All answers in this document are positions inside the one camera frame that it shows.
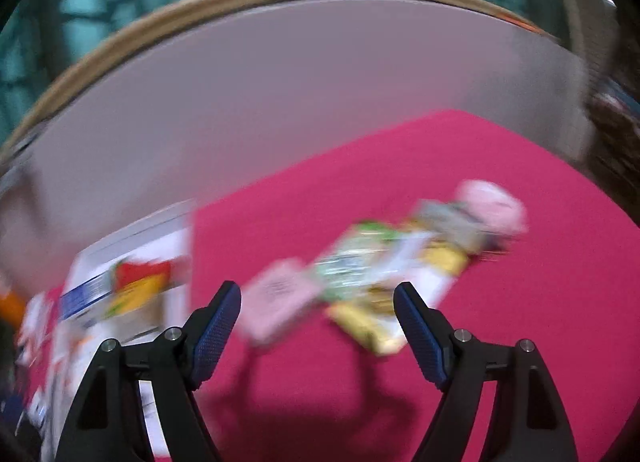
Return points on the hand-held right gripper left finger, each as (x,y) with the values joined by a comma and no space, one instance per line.
(215,334)

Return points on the orange-red box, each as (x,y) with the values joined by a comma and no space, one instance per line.
(140,277)

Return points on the blue medicine box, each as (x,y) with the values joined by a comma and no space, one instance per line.
(85,297)

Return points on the small white printed box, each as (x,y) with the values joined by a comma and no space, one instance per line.
(277,299)

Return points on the yellow medicine box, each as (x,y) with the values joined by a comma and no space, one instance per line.
(372,327)

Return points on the pink mattress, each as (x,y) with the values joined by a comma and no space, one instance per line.
(500,317)

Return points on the white plush toy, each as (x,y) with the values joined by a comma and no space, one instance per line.
(492,207)

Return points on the dark window grille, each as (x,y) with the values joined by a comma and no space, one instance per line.
(80,17)

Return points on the orange cup with straw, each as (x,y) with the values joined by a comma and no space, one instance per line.
(10,304)

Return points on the shallow white box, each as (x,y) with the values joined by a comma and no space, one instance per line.
(165,237)

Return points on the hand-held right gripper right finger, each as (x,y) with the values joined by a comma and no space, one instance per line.
(420,337)

